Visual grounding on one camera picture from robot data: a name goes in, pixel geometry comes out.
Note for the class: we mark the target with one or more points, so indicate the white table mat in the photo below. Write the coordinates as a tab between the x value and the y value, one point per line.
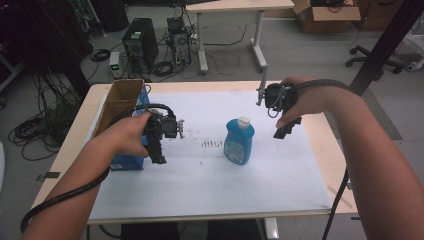
200	186

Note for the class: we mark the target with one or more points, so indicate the grey floor mat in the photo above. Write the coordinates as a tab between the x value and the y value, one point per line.
383	123

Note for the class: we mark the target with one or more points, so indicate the black computer tower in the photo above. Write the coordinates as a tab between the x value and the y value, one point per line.
140	41

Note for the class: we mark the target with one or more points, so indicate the black tape piece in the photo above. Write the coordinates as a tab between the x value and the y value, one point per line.
50	175

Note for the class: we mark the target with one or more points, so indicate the person's right hand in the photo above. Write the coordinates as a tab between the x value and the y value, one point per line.
313	98

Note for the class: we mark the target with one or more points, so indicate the white-legged desk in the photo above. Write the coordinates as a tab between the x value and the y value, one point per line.
233	5

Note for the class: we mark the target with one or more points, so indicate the blue bottle with white cap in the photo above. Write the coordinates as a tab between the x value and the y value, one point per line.
238	143

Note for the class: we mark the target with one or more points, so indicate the white table leg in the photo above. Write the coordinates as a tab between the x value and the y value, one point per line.
271	230

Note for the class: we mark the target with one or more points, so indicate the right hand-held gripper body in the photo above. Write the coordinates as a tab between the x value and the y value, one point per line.
279	97

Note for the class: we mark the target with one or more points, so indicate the black metal post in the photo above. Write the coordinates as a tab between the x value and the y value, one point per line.
386	43

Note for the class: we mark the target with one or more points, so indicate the black office chair base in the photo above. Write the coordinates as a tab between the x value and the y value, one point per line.
373	60

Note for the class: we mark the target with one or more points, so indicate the dark curtain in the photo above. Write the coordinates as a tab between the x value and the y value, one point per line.
40	33

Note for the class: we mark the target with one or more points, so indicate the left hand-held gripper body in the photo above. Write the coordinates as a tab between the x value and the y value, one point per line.
168	126

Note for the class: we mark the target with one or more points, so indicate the small white device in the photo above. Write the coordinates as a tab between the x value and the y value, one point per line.
114	63

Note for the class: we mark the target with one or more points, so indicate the person's left hand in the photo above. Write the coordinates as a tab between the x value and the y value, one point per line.
125	136

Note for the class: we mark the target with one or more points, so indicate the open computer tower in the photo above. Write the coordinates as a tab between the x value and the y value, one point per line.
180	43

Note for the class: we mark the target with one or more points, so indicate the blue cardboard box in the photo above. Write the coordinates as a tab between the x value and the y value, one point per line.
120	96

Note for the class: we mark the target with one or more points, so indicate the open brown cardboard box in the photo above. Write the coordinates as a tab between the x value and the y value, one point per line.
325	18

